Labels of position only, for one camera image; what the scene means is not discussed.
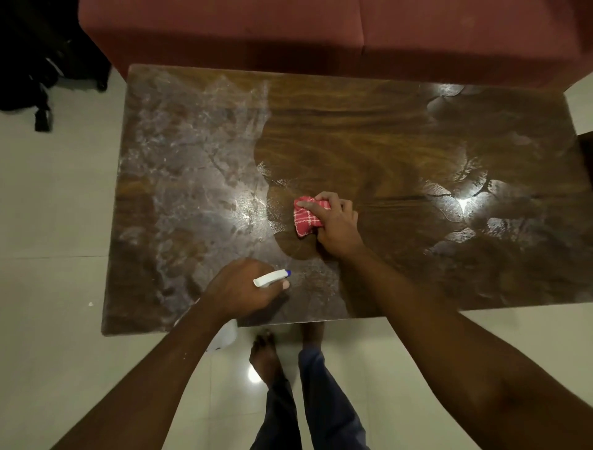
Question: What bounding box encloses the person's left hand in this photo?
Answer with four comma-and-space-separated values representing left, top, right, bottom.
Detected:
201, 258, 291, 324

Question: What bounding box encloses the person's right hand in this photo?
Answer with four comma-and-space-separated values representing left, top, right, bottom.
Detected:
296, 191, 368, 261

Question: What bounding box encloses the red checked cloth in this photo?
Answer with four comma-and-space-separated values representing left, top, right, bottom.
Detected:
293, 195, 332, 239

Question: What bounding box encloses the clear spray bottle blue nozzle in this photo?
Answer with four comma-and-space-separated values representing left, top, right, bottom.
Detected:
206, 269, 292, 354

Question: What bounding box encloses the person's left forearm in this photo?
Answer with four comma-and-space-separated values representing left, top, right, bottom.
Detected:
51, 301, 228, 450

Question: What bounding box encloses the person's left foot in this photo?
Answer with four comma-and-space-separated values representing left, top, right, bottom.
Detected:
249, 329, 284, 386

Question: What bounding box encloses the person's foot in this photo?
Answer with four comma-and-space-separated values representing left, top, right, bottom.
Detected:
301, 322, 326, 352
249, 329, 284, 386

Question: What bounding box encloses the person's right foot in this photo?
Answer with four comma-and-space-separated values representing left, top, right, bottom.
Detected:
301, 322, 326, 352

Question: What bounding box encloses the person's left jeans leg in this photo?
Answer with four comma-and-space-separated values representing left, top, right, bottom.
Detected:
250, 378, 303, 450

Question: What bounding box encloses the person's jeans leg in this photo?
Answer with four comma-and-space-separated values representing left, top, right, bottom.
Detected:
250, 378, 303, 450
298, 347, 371, 450

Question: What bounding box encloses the person's right jeans leg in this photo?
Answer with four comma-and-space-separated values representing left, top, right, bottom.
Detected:
298, 347, 371, 450

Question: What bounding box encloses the brown marbled wooden table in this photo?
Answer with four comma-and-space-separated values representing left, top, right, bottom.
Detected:
101, 64, 593, 337

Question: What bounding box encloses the red fabric sofa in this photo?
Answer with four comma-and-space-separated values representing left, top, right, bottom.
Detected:
77, 0, 593, 91

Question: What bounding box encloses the dark wooden side table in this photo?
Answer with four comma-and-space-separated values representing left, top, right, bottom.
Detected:
576, 132, 593, 186

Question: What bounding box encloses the black bag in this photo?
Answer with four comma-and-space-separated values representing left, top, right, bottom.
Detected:
0, 0, 112, 133

